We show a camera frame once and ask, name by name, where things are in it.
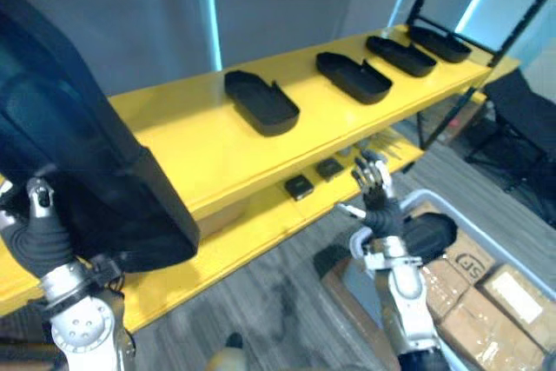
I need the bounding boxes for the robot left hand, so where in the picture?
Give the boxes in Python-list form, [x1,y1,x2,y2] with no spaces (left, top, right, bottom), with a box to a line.
[0,177,83,280]

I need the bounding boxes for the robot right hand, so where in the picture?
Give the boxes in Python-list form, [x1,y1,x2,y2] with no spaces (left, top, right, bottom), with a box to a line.
[336,149,406,242]

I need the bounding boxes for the large black plastic housing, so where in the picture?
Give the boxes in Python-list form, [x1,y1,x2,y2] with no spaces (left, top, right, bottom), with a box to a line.
[0,0,202,275]

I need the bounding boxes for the small black square part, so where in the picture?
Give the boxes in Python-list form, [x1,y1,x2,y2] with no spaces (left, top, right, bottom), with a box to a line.
[284,175,315,202]
[315,158,345,182]

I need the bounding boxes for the flat brown cardboard sheet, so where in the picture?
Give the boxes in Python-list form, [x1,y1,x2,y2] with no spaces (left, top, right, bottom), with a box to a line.
[320,253,401,371]

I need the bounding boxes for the small taped cardboard box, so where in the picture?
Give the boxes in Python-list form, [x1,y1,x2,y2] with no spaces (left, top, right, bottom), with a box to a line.
[421,257,469,321]

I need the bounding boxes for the cardboard box with black logo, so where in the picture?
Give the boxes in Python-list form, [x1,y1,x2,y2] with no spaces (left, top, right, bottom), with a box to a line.
[442,231,497,286]

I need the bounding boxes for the plain brown cardboard box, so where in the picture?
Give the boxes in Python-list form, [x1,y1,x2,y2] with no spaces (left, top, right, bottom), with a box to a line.
[427,102,493,142]

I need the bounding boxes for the taped brown cardboard box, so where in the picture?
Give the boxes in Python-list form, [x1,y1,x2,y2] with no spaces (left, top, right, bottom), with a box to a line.
[437,287,545,371]

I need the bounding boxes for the black folding chair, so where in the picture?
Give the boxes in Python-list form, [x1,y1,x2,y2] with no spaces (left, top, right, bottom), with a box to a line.
[465,69,556,216]

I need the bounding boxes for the cardboard box with white label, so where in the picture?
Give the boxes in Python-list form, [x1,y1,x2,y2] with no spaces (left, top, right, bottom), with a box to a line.
[477,263,556,351]

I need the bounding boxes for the robot dark foot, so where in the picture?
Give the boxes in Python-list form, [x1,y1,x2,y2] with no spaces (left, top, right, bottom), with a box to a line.
[207,332,246,371]

